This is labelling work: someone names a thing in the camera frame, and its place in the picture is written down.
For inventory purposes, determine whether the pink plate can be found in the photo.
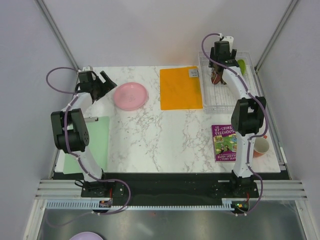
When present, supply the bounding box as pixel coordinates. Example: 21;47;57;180
113;82;149;111

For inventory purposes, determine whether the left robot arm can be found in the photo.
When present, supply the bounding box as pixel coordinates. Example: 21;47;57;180
50;70;117;197

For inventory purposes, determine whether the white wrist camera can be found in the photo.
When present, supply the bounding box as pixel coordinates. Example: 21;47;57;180
218;33;234;47
82;66;93;71

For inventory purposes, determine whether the red floral plate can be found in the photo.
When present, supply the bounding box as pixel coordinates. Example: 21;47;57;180
211;68;222;85

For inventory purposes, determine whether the orange white mug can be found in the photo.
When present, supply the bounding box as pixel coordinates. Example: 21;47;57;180
253;135;270;158

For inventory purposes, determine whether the green plate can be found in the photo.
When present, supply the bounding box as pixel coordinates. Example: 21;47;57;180
237;59;246;76

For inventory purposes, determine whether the white slotted cable duct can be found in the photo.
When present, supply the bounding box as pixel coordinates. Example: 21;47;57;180
45;199;236;211

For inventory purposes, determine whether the green cutting mat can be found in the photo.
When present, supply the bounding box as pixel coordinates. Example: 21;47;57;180
62;116;110;174

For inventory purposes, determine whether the lavender round object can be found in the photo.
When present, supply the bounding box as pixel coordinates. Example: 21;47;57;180
69;231;103;240

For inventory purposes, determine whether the orange cutting mat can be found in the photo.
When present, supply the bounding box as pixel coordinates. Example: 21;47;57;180
159;66;203;111

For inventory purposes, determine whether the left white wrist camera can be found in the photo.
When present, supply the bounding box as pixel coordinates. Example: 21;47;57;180
82;66;93;71

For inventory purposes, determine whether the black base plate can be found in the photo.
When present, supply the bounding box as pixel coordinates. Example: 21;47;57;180
80;171;293;207

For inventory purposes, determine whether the clear wire dish rack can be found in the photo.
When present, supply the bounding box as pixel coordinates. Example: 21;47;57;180
198;51;259;114

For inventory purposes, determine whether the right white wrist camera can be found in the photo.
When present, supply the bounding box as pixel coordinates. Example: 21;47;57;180
218;33;234;47

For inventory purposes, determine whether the purple treehouse book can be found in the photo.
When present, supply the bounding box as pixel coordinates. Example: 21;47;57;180
211;124;237;162

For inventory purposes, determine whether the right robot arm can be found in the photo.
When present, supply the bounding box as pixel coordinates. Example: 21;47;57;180
209;40;266;179

